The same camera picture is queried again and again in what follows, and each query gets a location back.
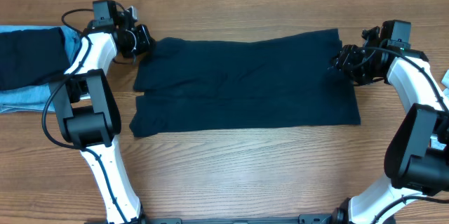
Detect folded light blue jeans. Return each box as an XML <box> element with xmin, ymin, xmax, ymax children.
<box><xmin>1</xmin><ymin>26</ymin><xmax>81</xmax><ymax>114</ymax></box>

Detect dark navy t-shirt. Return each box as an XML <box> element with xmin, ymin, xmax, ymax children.
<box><xmin>130</xmin><ymin>29</ymin><xmax>361</xmax><ymax>137</ymax></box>

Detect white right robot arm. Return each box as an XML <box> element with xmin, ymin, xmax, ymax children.
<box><xmin>313</xmin><ymin>20</ymin><xmax>448</xmax><ymax>223</ymax></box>

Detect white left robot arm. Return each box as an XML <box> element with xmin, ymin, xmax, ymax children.
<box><xmin>45</xmin><ymin>0</ymin><xmax>156</xmax><ymax>223</ymax></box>

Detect folded dark navy garment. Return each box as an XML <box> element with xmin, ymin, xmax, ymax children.
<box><xmin>1</xmin><ymin>27</ymin><xmax>70</xmax><ymax>91</ymax></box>

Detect grey white crumpled cloth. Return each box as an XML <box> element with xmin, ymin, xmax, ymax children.
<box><xmin>441</xmin><ymin>70</ymin><xmax>449</xmax><ymax>98</ymax></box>

